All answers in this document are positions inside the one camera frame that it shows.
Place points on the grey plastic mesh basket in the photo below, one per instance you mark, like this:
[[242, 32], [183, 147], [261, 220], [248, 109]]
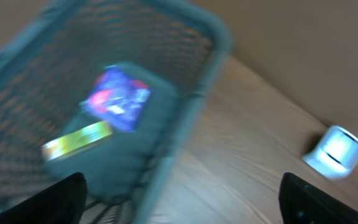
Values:
[[48, 70]]

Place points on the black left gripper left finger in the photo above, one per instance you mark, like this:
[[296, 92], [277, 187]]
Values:
[[48, 202]]

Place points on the green yellow juice carton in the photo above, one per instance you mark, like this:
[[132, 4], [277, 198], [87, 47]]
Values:
[[77, 141]]

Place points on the white barcode scanner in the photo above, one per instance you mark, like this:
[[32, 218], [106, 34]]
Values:
[[336, 154]]

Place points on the purple red tissue pack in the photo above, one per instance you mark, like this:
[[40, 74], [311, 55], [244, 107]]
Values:
[[118, 97]]

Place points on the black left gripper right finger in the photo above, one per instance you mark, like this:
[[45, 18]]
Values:
[[302, 203]]

